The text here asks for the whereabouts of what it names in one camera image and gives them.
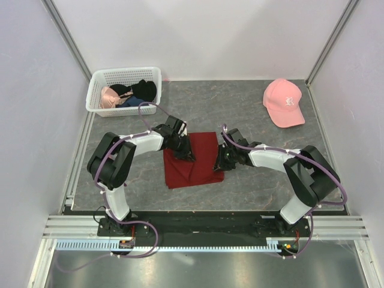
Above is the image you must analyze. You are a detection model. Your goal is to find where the right aluminium frame post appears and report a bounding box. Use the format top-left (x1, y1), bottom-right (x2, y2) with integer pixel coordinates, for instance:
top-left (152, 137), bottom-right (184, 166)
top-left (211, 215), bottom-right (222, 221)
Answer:
top-left (305, 0), bottom-right (360, 87)

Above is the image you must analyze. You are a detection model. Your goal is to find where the pink cloth in basket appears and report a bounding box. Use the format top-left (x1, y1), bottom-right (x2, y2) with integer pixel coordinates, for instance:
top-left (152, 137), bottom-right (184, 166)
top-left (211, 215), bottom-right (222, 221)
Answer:
top-left (100, 87), bottom-right (122, 109)

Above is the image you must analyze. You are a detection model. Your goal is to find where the front aluminium rail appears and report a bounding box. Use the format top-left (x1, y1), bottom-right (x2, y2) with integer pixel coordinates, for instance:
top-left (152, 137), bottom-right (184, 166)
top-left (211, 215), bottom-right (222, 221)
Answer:
top-left (43, 215), bottom-right (369, 241)

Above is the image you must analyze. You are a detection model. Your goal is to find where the pink baseball cap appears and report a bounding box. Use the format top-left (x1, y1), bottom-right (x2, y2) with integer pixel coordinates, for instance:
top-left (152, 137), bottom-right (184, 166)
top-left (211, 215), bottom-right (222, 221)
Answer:
top-left (263, 79), bottom-right (305, 128)

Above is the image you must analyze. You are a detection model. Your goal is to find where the aluminium frame post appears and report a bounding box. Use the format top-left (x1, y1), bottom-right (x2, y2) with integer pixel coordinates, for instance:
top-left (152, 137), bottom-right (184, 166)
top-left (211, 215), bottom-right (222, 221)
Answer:
top-left (305, 0), bottom-right (360, 87)
top-left (41, 0), bottom-right (92, 82)

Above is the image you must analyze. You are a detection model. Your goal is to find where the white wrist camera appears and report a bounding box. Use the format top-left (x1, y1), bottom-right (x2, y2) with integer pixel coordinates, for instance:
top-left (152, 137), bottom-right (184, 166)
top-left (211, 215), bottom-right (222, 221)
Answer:
top-left (165, 115), bottom-right (187, 135)
top-left (223, 128), bottom-right (248, 147)

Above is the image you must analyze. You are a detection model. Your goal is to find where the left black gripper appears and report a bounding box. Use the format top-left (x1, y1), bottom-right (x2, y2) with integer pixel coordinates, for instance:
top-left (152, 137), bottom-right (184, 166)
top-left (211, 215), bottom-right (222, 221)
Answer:
top-left (170, 134), bottom-right (196, 163)

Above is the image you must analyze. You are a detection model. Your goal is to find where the left aluminium frame post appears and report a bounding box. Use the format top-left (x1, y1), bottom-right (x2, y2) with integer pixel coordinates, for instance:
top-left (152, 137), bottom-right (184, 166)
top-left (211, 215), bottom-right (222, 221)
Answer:
top-left (41, 0), bottom-right (92, 82)

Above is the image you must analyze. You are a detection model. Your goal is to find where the blue cloth in basket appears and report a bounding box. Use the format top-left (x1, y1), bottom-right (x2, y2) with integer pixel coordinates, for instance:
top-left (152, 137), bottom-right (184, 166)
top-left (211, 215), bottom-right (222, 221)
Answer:
top-left (116, 96), bottom-right (148, 108)

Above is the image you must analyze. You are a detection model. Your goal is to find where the dark red cloth napkin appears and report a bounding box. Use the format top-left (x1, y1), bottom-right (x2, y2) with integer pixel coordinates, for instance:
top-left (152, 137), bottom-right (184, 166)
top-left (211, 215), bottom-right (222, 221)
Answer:
top-left (163, 132), bottom-right (224, 189)

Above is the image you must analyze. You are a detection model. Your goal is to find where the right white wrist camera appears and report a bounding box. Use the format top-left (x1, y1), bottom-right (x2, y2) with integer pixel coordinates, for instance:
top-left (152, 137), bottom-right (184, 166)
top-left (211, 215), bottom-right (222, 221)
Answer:
top-left (223, 128), bottom-right (248, 147)

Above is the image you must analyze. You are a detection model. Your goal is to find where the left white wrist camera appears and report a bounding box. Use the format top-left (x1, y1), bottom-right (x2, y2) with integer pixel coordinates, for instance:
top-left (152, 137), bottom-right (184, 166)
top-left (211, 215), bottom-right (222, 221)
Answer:
top-left (165, 115), bottom-right (187, 135)

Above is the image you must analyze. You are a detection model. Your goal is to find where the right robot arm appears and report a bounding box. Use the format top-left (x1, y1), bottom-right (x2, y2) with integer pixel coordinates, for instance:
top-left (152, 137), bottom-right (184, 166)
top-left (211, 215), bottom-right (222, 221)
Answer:
top-left (214, 124), bottom-right (346, 236)

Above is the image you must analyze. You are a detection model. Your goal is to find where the black cloth in basket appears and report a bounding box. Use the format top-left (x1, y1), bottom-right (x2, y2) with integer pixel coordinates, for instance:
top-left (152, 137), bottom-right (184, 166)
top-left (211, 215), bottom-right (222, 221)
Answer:
top-left (109, 79), bottom-right (157, 102)

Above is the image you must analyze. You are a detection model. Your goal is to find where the light blue cable duct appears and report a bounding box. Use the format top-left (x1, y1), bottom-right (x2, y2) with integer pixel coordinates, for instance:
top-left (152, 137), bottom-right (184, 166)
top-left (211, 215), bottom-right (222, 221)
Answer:
top-left (56, 238), bottom-right (283, 253)

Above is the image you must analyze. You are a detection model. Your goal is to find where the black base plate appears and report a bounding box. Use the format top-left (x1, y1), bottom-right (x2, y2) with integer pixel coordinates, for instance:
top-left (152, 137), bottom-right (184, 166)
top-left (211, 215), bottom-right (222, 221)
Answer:
top-left (62, 205), bottom-right (311, 248)

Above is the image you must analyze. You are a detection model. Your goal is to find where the white plastic basket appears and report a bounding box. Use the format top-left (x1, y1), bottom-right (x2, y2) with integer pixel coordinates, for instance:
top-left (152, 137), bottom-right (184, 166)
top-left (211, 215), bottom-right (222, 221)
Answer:
top-left (86, 67), bottom-right (162, 117)

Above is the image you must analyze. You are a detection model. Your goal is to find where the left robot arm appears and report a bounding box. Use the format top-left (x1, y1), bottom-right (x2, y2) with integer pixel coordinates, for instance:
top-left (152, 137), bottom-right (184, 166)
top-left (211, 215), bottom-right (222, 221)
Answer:
top-left (87, 116), bottom-right (196, 236)

